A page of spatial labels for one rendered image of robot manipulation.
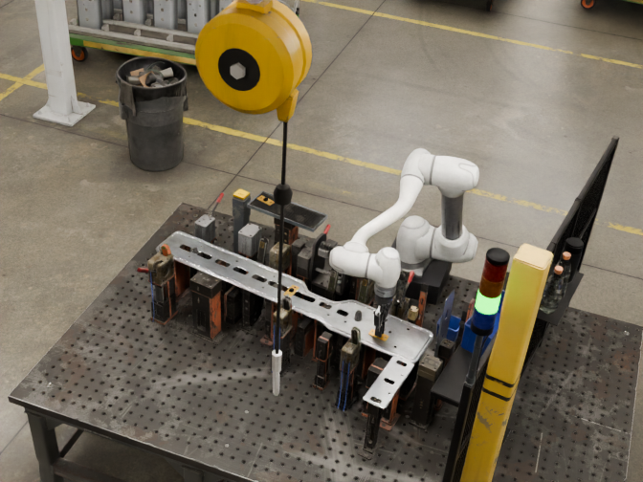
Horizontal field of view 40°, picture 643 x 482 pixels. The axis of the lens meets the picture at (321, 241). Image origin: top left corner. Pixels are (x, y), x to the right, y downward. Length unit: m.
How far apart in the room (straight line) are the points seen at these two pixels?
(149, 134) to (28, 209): 0.99
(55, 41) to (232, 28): 5.97
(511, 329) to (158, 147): 4.13
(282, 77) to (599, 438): 3.11
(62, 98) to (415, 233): 3.80
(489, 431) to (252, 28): 2.26
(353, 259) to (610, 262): 3.02
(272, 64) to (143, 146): 5.40
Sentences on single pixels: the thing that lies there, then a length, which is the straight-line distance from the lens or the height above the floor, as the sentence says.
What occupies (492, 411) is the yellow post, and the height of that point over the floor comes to 1.35.
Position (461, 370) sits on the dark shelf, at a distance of 3.72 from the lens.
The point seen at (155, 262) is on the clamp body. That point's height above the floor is 1.06.
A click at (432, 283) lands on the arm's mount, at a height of 0.82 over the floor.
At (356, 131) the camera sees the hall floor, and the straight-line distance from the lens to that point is 7.24.
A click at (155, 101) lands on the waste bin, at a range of 6.32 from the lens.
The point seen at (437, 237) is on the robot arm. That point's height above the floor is 1.07.
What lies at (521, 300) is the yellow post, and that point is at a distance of 2.80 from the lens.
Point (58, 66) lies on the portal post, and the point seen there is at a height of 0.45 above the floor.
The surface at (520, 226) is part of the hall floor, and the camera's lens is 6.41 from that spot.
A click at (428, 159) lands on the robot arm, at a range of 3.89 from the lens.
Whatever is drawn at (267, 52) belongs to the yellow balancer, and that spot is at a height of 3.11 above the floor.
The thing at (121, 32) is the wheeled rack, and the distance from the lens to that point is 8.15.
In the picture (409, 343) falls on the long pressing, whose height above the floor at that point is 1.00.
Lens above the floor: 3.62
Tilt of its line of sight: 37 degrees down
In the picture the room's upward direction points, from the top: 4 degrees clockwise
